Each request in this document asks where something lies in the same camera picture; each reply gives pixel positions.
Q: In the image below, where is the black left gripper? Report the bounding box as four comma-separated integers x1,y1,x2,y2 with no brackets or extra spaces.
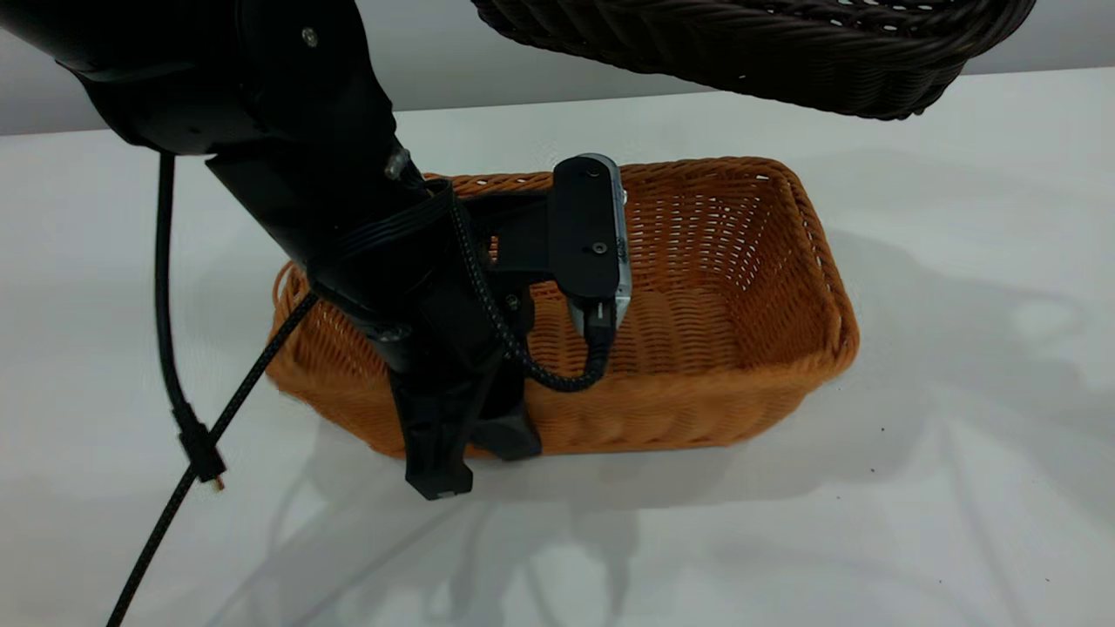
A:
307,181,544,503

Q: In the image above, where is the orange wicker basket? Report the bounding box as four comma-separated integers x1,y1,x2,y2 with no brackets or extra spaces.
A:
264,157,862,461

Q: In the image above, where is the dark brown wicker basket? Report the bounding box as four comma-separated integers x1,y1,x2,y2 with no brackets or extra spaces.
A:
470,0,1037,121

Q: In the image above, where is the black braided camera cable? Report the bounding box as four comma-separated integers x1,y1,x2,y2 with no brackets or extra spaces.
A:
105,179,615,627

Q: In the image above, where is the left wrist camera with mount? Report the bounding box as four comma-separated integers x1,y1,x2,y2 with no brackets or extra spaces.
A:
462,152,632,336

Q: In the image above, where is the smooth black cable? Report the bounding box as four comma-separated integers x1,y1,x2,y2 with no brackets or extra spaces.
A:
155,150,226,489

